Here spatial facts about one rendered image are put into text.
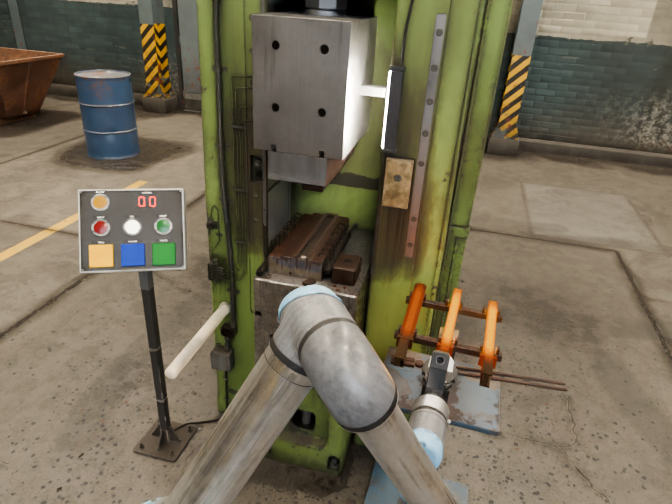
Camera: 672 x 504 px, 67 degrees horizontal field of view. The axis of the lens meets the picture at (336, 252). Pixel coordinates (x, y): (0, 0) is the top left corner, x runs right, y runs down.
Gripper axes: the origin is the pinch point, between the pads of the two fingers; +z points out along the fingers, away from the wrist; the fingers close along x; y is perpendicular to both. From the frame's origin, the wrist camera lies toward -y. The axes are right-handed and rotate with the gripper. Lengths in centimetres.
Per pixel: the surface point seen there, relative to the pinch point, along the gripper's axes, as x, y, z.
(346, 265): -39, -4, 32
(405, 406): -8.6, 26.4, 3.8
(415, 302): -12.2, -1.4, 21.3
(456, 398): 6.4, 26.4, 13.6
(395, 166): -27, -39, 42
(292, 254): -59, -5, 30
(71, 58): -674, 33, 581
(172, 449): -104, 90, 9
